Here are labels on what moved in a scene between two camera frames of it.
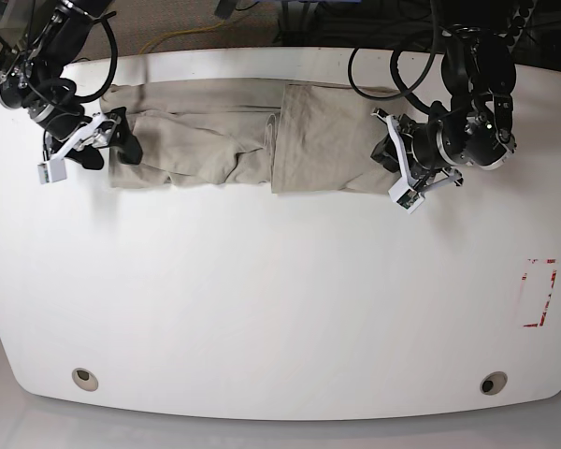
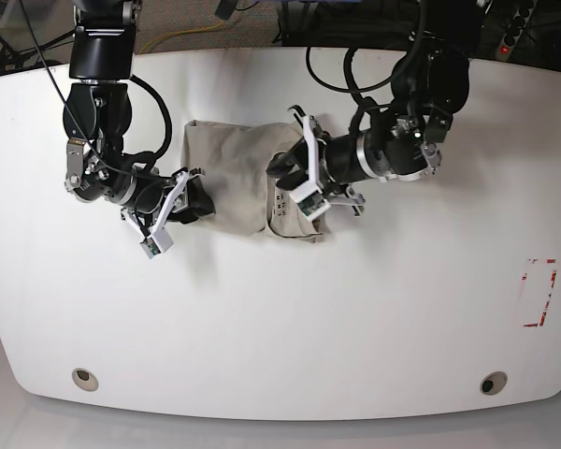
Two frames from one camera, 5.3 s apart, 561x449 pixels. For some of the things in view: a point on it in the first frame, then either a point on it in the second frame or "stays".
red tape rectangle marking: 553,279 stays
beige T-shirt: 280,137 -> 232,162
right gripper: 421,178 -> 323,164
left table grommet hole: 85,379 stays
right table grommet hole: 494,383 stays
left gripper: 98,132 -> 152,213
